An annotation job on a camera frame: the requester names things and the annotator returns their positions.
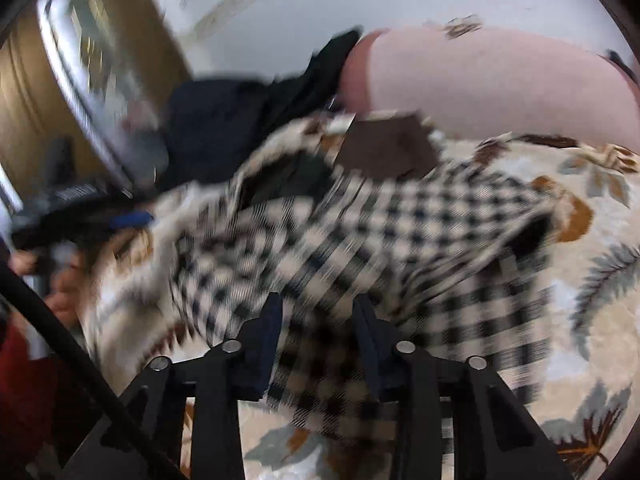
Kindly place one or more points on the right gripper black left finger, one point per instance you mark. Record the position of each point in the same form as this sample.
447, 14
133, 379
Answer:
140, 433

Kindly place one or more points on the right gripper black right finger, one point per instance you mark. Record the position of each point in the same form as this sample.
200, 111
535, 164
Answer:
495, 437

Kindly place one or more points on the black beige checked shirt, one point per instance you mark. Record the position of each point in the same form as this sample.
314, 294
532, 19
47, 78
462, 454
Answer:
455, 261

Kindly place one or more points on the person left hand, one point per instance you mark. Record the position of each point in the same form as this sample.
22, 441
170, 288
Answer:
65, 285

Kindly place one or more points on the leaf pattern beige blanket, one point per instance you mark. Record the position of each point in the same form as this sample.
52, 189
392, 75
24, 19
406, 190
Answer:
588, 399

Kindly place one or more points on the wooden glass panel door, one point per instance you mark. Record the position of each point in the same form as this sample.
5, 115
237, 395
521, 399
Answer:
95, 72

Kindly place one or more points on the dark navy garment pile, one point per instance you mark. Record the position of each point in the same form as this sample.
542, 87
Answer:
212, 125

